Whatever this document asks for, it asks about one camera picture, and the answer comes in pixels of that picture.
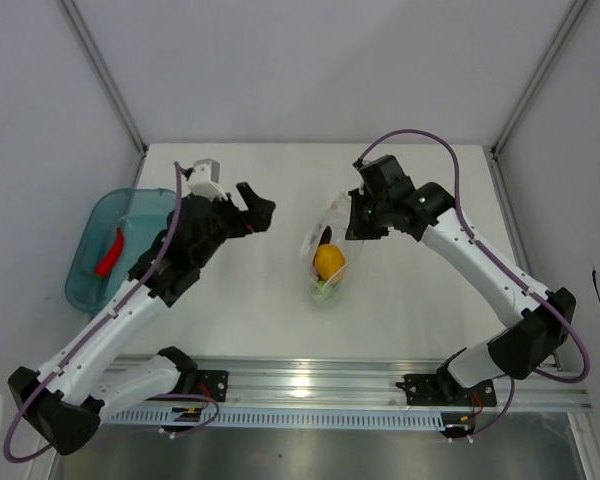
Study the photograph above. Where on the white slotted cable duct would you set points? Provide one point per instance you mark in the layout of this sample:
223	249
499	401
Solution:
179	416

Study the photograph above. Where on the red chili pepper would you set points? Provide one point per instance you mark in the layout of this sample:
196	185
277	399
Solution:
110	259

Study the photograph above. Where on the right aluminium corner post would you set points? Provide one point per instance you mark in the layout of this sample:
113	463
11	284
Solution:
557	45

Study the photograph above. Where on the yellow lemon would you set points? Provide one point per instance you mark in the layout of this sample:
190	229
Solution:
328	260

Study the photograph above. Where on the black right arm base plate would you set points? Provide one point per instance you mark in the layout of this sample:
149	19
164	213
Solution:
432	390

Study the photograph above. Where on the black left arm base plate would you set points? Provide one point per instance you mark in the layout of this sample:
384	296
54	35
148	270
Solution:
210	383

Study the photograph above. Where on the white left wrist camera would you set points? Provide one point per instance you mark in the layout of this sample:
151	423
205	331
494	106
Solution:
203	180

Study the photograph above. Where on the clear dotted zip top bag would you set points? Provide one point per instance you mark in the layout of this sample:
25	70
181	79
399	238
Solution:
337	215

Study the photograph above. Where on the purple eggplant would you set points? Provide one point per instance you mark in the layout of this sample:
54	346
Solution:
326	235

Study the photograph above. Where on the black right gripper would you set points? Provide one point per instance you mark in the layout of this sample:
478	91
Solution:
356	228

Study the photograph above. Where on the light green pepper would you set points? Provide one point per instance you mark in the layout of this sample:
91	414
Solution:
322	292

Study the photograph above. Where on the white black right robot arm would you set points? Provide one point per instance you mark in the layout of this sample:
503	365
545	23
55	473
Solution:
533	316

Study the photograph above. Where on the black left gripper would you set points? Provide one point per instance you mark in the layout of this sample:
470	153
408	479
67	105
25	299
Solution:
259	211

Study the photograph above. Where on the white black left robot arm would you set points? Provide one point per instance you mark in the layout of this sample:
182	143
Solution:
66	399

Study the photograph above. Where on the left aluminium corner post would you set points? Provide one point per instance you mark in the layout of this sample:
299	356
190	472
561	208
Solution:
94	57

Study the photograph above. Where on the aluminium corner post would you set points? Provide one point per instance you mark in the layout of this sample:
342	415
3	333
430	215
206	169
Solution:
557	45
94	57

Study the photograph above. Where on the aluminium front rail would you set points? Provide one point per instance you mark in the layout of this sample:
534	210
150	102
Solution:
345	384

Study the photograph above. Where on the teal plastic bin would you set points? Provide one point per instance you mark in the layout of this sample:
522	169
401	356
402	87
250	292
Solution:
122	226

